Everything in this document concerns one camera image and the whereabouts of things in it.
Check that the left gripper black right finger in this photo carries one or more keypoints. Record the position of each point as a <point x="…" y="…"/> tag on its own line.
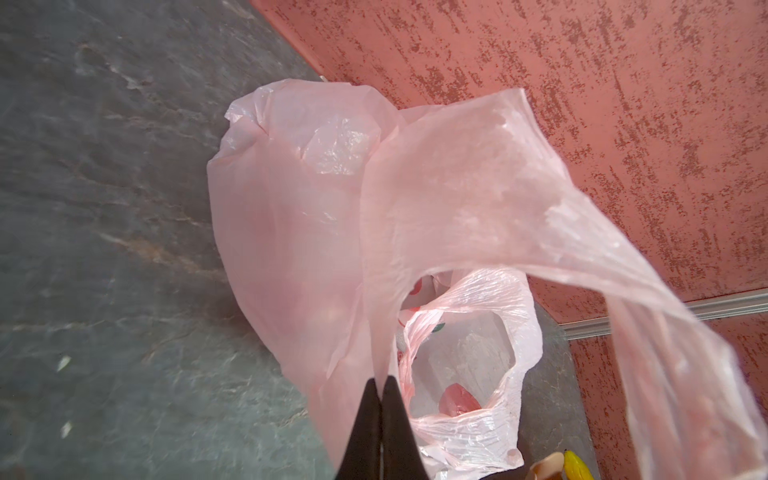
<point x="401" y="459"/>

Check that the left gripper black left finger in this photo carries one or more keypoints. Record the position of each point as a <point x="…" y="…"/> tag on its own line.
<point x="362" y="457"/>

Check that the yellow fake banana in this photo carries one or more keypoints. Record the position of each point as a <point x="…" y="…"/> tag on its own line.
<point x="575" y="468"/>

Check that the pink plastic bag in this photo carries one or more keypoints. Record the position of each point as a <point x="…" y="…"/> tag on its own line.
<point x="364" y="241"/>

